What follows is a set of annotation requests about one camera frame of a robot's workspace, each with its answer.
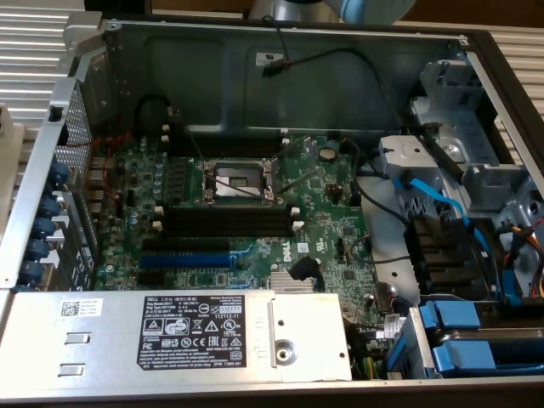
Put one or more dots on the blue disk caddy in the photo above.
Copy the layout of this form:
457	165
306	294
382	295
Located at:
457	314
463	357

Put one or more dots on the open metal PC case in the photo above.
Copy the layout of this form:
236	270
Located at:
178	64

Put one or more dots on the green motherboard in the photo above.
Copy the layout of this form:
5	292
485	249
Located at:
331	204

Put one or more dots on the white QR code sticker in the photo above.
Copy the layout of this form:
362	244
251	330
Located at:
81	308

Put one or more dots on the thin metal locking lever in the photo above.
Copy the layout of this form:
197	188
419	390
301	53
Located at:
196	146
297	181

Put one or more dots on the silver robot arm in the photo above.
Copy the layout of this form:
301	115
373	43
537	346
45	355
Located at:
289	8

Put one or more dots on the blue slot latch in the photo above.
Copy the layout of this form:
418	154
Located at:
42	227
36	249
58	174
49	206
30	272

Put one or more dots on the black RAM slot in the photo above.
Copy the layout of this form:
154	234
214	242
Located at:
229	213
234	149
229	229
234	137

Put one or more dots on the silver power supply unit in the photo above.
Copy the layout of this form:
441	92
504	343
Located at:
106	348

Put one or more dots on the blue expansion slot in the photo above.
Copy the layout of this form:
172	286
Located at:
187	259

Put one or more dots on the short black expansion slot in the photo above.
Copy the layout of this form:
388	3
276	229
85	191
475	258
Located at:
151	277

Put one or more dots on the CPU socket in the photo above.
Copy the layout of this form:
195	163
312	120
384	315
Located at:
238	183

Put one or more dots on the long black expansion slot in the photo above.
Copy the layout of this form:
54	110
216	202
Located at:
187	245

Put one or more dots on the silver port block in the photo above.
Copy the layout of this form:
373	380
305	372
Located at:
100	170

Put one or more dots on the silver and blue disk bay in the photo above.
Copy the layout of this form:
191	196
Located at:
418	344

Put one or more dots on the white case sticker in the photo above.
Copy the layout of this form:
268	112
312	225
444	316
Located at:
265	56

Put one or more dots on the round coin battery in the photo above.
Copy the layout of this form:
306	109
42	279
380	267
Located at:
327	153

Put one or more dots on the black plastic case clip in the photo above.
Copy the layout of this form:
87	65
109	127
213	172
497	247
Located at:
55	114

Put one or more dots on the silver finned heat sink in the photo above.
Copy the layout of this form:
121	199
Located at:
285	281

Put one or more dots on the black power supply label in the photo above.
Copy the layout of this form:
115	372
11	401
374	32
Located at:
191	331

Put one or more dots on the black ribbed fan housing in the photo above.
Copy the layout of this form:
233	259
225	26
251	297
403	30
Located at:
446	255

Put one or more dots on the grey metal bracket box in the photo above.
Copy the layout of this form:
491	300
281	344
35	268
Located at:
408	153

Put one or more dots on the large silver disk bay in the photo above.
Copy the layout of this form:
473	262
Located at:
489	183

